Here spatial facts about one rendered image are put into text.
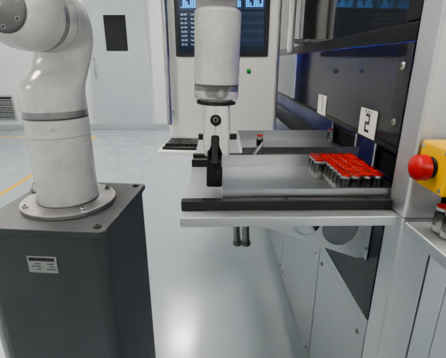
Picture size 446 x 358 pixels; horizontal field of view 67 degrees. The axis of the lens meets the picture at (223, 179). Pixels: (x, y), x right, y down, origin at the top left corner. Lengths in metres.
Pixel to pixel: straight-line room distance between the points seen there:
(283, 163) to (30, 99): 0.59
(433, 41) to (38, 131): 0.68
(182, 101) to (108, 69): 4.83
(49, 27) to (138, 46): 5.59
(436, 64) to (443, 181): 0.18
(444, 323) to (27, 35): 0.93
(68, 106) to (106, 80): 5.70
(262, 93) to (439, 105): 1.01
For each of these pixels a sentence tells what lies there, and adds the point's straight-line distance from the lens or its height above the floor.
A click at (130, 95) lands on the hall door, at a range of 6.30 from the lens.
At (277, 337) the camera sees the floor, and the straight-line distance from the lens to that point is 1.66.
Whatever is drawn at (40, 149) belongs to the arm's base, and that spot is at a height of 0.99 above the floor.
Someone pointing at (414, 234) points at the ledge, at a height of 0.87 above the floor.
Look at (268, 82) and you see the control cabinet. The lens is 1.55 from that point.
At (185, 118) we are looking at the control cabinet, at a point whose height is 0.90.
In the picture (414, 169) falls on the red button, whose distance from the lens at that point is 0.58.
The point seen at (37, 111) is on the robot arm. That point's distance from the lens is 0.70.
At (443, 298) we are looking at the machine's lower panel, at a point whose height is 0.70.
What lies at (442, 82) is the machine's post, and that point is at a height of 1.12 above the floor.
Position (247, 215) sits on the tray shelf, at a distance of 0.62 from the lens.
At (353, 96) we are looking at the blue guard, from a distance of 0.90.
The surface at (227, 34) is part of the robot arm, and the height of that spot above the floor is 1.19.
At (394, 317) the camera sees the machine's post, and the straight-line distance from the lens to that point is 0.81.
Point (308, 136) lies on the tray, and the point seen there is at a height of 0.89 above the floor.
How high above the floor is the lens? 1.15
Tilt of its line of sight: 19 degrees down
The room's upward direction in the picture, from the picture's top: straight up
